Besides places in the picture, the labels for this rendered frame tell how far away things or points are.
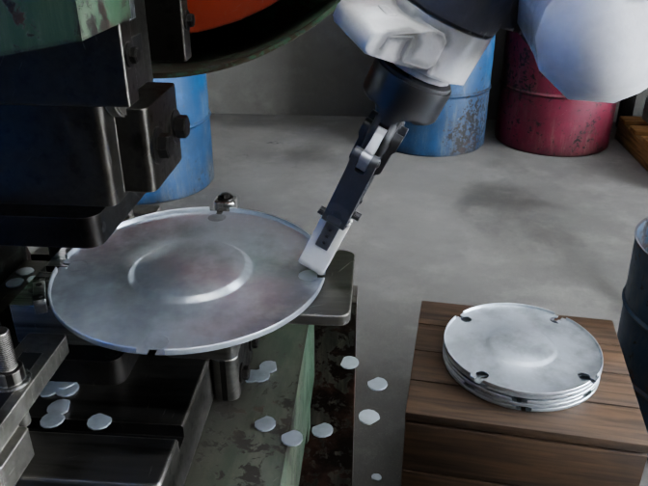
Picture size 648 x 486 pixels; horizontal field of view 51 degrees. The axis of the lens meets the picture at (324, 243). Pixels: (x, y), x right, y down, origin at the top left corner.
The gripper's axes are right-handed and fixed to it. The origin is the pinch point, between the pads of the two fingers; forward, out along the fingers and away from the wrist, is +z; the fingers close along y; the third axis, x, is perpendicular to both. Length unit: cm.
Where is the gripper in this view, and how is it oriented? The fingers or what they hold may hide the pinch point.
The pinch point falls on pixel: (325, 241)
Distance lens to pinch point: 70.8
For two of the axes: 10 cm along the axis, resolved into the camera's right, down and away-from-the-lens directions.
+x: -8.7, -4.9, 0.5
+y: 2.9, -4.3, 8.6
